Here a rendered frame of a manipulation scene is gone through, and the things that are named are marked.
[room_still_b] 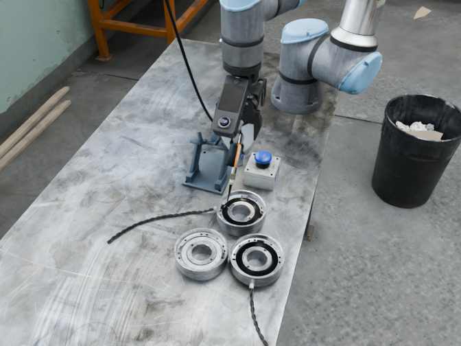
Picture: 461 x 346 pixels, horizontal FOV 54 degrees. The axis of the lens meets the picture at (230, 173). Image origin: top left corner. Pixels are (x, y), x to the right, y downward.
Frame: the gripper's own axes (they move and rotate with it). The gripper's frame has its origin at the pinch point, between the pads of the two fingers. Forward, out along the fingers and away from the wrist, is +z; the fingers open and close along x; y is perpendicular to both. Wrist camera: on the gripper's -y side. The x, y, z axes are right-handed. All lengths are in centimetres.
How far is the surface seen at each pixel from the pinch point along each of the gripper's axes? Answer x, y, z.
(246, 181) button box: -1.2, 3.1, 11.8
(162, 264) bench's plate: 7.3, -23.7, 13.0
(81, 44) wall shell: 165, 157, 82
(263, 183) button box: -5.1, 3.3, 11.3
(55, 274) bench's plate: 25.7, -32.9, 12.9
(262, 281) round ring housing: -12.9, -22.4, 10.0
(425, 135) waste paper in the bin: -49, 101, 59
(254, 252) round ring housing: -9.4, -16.1, 10.8
